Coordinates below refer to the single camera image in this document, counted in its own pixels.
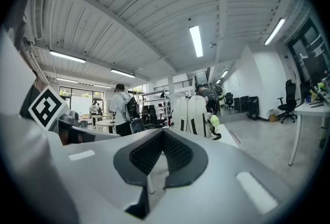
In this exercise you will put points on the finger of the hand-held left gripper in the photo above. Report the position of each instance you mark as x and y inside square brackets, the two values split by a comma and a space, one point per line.
[98, 135]

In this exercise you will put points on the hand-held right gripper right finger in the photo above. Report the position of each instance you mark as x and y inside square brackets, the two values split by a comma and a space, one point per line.
[219, 166]

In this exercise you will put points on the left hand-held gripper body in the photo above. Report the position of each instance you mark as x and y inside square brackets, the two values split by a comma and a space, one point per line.
[47, 108]

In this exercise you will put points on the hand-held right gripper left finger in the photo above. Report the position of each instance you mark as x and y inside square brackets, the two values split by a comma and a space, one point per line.
[85, 179]

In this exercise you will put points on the beige backpack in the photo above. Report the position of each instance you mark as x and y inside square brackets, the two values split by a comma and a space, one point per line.
[190, 114]

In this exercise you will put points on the round white table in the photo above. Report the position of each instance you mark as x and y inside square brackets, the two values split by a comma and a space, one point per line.
[104, 122]

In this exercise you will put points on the large framed window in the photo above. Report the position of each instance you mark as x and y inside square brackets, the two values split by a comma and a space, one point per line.
[77, 101]

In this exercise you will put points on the black grey chair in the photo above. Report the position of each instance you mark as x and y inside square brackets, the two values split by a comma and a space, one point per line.
[136, 126]

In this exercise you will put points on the yellow-green plush toy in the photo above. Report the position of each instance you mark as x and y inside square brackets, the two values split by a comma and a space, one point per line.
[215, 121]

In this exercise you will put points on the long ceiling light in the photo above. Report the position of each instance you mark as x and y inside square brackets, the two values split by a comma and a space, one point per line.
[123, 73]
[196, 41]
[274, 31]
[67, 56]

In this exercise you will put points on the black office chair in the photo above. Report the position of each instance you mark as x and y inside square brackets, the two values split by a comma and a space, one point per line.
[228, 99]
[149, 114]
[290, 99]

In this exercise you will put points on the black equipment case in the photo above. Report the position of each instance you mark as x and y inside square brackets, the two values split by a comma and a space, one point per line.
[247, 106]

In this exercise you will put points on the metal shelving rack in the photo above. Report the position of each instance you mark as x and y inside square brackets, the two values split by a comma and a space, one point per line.
[154, 93]

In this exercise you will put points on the small brown box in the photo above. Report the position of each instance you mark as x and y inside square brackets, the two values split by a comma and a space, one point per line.
[272, 117]

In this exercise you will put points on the black metal railing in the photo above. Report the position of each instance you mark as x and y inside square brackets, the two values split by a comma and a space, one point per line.
[178, 84]

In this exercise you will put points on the white air conditioner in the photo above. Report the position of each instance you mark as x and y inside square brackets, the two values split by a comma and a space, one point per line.
[38, 16]

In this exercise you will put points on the white cluttered desk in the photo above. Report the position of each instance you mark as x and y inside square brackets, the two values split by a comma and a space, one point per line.
[312, 109]

